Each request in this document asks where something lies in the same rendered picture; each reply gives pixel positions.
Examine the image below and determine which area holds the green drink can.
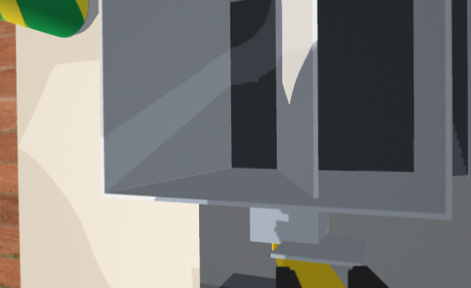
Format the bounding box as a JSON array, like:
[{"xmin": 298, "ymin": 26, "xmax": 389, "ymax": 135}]
[{"xmin": 0, "ymin": 0, "xmax": 90, "ymax": 38}]

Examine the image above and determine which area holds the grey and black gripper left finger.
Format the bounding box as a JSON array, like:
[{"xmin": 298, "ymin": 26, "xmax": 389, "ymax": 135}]
[{"xmin": 276, "ymin": 266, "xmax": 302, "ymax": 288}]

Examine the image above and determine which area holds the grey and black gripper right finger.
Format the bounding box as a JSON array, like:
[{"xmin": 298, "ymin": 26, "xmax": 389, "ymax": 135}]
[{"xmin": 348, "ymin": 266, "xmax": 389, "ymax": 288}]

